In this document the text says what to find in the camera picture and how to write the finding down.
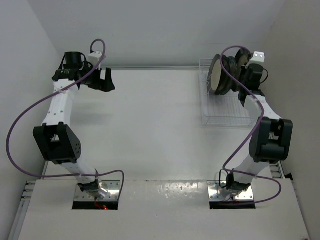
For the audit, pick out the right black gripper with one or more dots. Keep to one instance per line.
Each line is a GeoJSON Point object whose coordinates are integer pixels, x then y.
{"type": "Point", "coordinates": [244, 67]}

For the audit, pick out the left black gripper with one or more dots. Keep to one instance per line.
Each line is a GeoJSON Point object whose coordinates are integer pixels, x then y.
{"type": "Point", "coordinates": [103, 85]}

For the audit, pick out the dark rim plate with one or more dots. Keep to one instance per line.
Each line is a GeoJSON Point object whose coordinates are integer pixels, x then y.
{"type": "Point", "coordinates": [225, 84]}
{"type": "Point", "coordinates": [214, 75]}

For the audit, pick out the blue floral plate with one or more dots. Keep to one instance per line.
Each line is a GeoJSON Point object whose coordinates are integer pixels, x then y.
{"type": "Point", "coordinates": [233, 67]}

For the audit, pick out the brown striped rim plate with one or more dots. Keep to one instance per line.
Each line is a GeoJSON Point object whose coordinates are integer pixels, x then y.
{"type": "Point", "coordinates": [242, 58]}

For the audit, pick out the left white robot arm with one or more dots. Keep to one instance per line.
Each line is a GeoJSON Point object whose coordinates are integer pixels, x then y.
{"type": "Point", "coordinates": [55, 139]}

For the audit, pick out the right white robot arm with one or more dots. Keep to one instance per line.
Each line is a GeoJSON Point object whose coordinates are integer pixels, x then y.
{"type": "Point", "coordinates": [270, 138]}

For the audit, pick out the white wire dish rack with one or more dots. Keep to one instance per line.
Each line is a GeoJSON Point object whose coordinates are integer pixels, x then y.
{"type": "Point", "coordinates": [220, 111]}

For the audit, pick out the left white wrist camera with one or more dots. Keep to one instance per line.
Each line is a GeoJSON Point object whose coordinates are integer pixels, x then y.
{"type": "Point", "coordinates": [94, 57]}

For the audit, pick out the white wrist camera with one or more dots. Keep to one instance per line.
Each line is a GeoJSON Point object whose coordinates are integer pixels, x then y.
{"type": "Point", "coordinates": [94, 57]}
{"type": "Point", "coordinates": [257, 58]}

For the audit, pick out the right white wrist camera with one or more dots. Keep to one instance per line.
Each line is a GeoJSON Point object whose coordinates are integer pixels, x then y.
{"type": "Point", "coordinates": [257, 58]}

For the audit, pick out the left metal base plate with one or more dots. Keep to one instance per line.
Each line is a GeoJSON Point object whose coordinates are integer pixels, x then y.
{"type": "Point", "coordinates": [109, 192]}

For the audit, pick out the metal base plate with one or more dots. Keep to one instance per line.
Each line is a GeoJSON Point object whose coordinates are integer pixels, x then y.
{"type": "Point", "coordinates": [109, 192]}
{"type": "Point", "coordinates": [218, 194]}

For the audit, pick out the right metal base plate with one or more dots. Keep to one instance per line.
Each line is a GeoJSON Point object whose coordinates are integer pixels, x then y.
{"type": "Point", "coordinates": [218, 194]}

